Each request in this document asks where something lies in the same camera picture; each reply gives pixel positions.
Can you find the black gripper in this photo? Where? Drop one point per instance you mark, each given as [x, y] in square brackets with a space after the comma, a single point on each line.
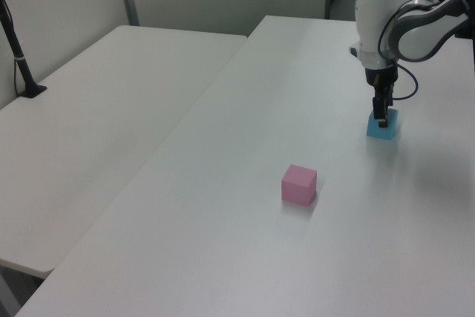
[382, 79]

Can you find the blue foam cube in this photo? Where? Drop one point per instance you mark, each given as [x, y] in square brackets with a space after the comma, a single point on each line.
[375, 131]

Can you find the pink foam cube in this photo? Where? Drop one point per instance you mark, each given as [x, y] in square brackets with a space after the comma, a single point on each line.
[297, 187]

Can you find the black camera stand pole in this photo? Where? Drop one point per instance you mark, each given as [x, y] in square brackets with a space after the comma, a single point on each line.
[25, 72]

